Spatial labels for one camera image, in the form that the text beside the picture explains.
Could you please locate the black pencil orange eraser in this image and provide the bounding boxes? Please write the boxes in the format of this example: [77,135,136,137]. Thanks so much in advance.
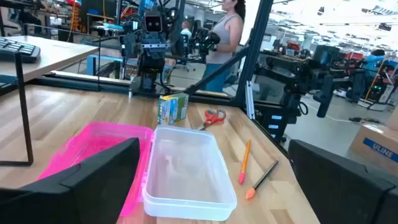
[245,160,279,200]

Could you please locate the red handled scissors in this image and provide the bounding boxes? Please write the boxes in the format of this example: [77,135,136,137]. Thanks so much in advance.
[198,108,227,131]

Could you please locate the wooden shelf riser black legs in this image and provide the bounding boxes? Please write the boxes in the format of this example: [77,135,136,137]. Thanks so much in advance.
[0,35,101,167]

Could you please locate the pink and clear pencil case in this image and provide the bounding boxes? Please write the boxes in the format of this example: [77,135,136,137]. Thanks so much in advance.
[36,121,238,222]

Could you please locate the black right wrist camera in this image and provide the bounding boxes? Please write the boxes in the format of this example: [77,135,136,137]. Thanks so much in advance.
[143,14,164,33]

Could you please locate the person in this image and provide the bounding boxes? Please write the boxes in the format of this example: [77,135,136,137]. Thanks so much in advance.
[180,21,193,40]
[201,0,247,93]
[362,49,387,78]

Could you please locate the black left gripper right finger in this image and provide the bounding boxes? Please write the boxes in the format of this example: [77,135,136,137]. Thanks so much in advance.
[287,139,398,224]

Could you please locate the silver frame bracket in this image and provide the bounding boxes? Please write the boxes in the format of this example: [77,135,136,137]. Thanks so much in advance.
[244,80,256,121]

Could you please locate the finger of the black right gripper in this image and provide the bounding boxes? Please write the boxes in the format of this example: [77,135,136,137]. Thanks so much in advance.
[120,32,137,58]
[173,33,188,57]

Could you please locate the black aluminium rig frame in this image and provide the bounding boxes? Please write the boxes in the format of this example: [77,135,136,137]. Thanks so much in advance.
[0,0,290,156]

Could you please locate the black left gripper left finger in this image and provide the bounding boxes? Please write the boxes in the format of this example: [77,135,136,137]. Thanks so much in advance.
[0,138,141,224]

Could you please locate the black desk calculator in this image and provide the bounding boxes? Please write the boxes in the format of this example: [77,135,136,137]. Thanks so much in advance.
[0,37,41,64]

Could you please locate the brown Uline cardboard box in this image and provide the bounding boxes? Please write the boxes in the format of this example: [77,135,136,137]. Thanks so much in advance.
[348,107,398,175]

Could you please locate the orange pencil pink eraser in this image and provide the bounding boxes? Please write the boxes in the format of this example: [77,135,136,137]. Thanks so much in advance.
[238,139,252,185]

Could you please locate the black controller box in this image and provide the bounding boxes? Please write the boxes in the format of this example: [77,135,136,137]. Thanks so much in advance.
[254,104,292,144]

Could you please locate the yellow green crayon box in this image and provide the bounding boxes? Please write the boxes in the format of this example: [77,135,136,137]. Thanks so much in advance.
[157,92,190,126]

